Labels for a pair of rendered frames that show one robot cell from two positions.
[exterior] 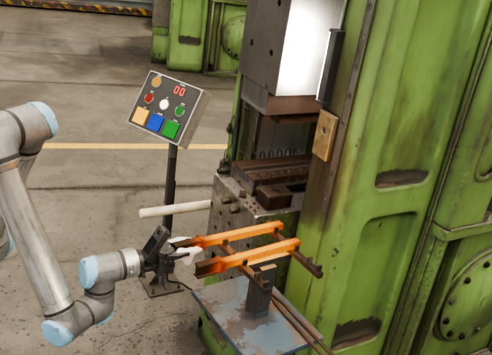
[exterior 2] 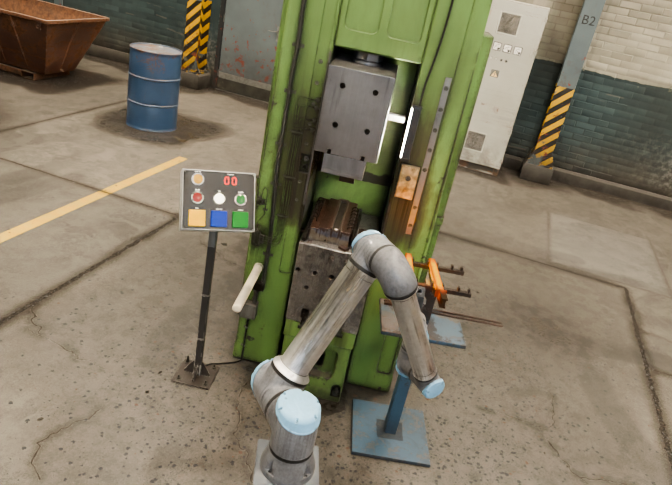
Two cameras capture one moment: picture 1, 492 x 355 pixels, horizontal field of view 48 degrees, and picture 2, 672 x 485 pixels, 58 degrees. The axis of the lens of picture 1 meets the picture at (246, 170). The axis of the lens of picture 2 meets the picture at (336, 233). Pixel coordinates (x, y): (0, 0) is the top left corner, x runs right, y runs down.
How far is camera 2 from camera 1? 2.34 m
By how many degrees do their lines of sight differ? 50
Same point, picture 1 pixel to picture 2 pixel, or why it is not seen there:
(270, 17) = (363, 104)
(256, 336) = (443, 331)
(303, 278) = not seen: hidden behind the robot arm
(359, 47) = (437, 116)
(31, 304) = (135, 465)
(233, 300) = not seen: hidden behind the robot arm
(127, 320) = (222, 416)
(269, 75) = (366, 148)
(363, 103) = (443, 153)
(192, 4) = not seen: outside the picture
